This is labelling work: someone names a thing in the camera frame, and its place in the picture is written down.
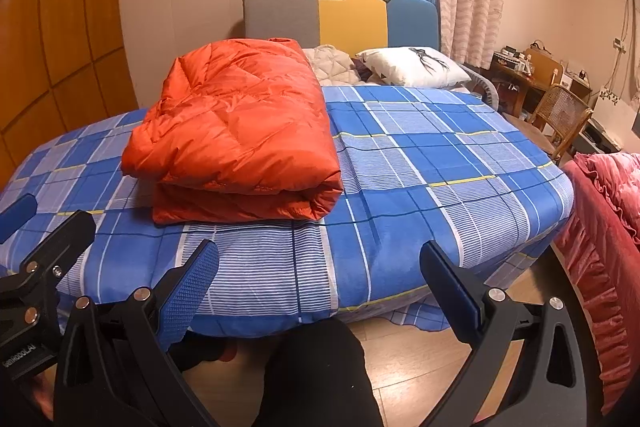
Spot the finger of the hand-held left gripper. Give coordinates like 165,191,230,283
0,194,39,244
20,209,97,303

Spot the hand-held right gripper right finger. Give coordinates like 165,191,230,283
420,241,602,427

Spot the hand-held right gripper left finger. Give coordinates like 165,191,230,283
52,239,221,427

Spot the orange down jacket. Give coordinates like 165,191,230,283
121,38,345,226

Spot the person's left hand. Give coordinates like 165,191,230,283
25,367,58,423

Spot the pink ruffled blanket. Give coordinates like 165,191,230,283
555,151,640,418

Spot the bed with blue plaid sheet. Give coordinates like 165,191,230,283
0,86,575,333

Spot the person's dark trouser leg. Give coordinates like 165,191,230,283
255,317,386,427

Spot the wooden wardrobe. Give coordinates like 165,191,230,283
0,0,141,188

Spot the black device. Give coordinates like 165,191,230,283
584,119,627,154

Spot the wicker chair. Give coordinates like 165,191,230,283
505,84,595,165

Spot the wooden desk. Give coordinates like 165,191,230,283
487,48,566,118

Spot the white pillow with deer print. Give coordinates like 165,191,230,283
355,47,472,88

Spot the dark patterned cloth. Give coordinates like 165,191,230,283
352,57,382,84

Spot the grey yellow blue headboard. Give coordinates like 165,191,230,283
243,0,441,58

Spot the grey bed rail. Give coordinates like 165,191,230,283
462,67,501,110

